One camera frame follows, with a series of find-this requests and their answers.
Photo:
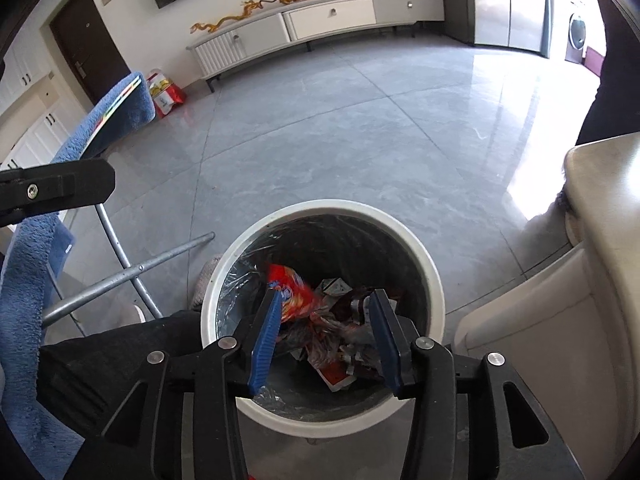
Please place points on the white shoe cabinet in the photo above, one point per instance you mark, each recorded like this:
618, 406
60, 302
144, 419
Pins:
38, 110

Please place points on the trash in bin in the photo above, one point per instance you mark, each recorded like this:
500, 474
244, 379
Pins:
337, 340

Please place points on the folding table metal legs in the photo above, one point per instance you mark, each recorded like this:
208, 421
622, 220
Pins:
128, 272

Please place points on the blue shaggy carpet cloth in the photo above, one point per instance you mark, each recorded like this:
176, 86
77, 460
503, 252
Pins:
32, 440

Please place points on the white round trash bin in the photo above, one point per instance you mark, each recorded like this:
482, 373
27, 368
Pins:
326, 257

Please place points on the beige sofa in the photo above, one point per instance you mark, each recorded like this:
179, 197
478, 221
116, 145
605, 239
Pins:
572, 330

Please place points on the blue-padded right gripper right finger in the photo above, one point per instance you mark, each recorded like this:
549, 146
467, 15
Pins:
472, 418

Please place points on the dark brown entrance door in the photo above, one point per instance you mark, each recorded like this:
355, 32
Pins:
88, 48

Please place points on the golden dragon figurine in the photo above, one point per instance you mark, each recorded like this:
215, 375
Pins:
248, 8

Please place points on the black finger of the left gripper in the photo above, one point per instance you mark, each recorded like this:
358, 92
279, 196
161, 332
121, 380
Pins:
31, 192

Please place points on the washing machine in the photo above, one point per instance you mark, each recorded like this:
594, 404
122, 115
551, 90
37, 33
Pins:
576, 33

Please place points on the grey fluffy slipper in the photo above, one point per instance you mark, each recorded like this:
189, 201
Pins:
201, 283

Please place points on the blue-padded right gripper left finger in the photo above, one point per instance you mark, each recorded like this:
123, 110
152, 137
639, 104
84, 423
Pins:
142, 439

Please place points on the white tv cabinet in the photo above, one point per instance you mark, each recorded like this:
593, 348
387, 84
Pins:
277, 27

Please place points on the red snack bag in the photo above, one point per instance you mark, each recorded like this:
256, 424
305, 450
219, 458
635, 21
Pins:
298, 299

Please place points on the red white shopping bag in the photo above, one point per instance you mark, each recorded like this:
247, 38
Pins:
165, 94

